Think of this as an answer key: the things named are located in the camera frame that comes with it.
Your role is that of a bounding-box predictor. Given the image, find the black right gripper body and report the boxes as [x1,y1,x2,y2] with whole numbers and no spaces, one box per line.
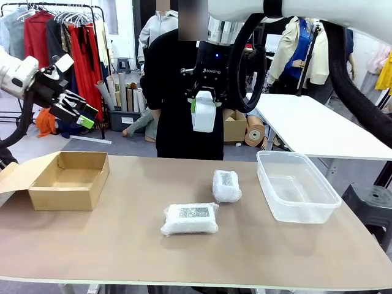
[195,41,231,102]

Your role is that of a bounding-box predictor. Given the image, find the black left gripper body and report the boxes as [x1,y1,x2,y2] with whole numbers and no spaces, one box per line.
[30,72,69,108]

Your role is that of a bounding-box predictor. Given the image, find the unwrapped white digital clock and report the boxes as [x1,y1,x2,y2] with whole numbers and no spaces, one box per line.
[191,91,217,133]

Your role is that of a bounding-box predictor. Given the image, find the bubble-wrapped white clock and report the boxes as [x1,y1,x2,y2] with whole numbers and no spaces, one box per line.
[212,169,243,204]
[160,202,220,237]

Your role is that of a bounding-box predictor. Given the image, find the dark blue cloth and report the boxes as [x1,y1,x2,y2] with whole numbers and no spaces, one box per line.
[56,119,102,139]

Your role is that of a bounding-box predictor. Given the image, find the white floor strip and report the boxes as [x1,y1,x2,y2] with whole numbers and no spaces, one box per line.
[70,135,113,145]

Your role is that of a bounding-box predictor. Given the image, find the person in black sweater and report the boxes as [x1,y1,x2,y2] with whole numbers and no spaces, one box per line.
[140,0,233,162]

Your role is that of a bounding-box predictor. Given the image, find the black metal clothes rack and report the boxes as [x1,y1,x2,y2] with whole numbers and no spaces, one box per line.
[0,2,107,140]

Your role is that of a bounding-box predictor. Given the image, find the thick grey cardboard tube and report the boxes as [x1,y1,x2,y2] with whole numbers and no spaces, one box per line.
[94,80,116,111]

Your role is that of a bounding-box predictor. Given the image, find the small brown cardboard carton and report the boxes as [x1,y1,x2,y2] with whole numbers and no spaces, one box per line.
[222,109,248,145]

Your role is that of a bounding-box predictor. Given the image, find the orange cloth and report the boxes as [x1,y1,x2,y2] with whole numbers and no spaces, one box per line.
[36,107,58,138]

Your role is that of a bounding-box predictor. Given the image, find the beige cardboard tube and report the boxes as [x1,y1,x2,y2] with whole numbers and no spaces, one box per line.
[105,76,122,108]

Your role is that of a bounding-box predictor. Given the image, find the dark grey storage bin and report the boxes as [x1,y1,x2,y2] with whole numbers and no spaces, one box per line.
[108,109,148,132]

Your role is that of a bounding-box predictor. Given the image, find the long red dress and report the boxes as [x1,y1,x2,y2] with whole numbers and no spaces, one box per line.
[67,24,105,120]

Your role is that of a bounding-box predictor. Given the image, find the black hanging garment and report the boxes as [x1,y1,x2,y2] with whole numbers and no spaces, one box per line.
[45,18,74,92]

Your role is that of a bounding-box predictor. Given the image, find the slim grey cardboard tube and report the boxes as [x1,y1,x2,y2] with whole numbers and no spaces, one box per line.
[118,72,128,113]

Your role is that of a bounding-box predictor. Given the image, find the mannequin in grey-green clothes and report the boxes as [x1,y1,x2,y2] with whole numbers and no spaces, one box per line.
[122,107,160,143]

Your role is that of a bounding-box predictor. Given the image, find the large brown paper roll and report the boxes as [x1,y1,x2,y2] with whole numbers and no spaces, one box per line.
[244,115,266,149]

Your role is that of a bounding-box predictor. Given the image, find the red hanging jacket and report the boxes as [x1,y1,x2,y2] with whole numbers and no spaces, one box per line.
[23,10,51,61]

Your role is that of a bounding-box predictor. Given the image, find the grey plastic stool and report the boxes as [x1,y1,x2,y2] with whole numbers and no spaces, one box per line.
[116,57,131,74]

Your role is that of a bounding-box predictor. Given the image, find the white monitor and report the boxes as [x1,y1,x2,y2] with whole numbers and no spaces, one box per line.
[265,33,284,53]

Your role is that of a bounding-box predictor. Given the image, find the grey-blue hanging garment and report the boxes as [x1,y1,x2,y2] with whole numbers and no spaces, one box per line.
[0,7,27,61]

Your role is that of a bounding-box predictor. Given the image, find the cream hanging garment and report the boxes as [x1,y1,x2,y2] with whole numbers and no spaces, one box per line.
[93,20,111,68]

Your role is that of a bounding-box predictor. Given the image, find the white clothes hangers bundle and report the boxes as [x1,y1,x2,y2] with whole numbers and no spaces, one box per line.
[53,10,92,28]

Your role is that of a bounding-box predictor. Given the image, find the mannequin in beige coat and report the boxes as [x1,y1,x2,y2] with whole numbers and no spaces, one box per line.
[266,17,330,96]

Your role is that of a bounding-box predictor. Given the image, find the open brown cardboard box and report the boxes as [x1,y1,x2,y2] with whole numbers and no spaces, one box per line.
[0,151,110,212]

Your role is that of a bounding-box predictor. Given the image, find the white work table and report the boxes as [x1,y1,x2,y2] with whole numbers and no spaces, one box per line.
[246,92,392,184]

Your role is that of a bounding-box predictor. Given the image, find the clear plastic container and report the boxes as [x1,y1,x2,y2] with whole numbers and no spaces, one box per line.
[255,149,342,224]

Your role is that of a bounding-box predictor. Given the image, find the yellow garment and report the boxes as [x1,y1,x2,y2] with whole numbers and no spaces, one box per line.
[375,50,392,96]

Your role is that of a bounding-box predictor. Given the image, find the black diagonal strut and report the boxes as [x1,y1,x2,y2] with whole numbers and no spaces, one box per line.
[373,162,392,187]

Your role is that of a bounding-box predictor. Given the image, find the black plastic stool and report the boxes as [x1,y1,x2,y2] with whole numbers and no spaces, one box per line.
[341,183,392,246]

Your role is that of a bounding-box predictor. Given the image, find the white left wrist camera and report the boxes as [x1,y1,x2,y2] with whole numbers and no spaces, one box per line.
[41,55,75,81]

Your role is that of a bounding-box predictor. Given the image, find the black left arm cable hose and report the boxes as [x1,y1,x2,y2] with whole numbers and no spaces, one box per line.
[0,88,35,148]

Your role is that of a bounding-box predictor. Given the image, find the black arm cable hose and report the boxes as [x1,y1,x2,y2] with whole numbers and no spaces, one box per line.
[0,88,35,148]
[228,12,392,141]

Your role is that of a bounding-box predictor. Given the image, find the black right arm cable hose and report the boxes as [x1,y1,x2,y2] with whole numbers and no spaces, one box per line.
[228,12,392,141]

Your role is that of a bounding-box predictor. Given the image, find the white table frame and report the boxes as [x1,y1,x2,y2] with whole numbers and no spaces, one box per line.
[58,282,107,294]

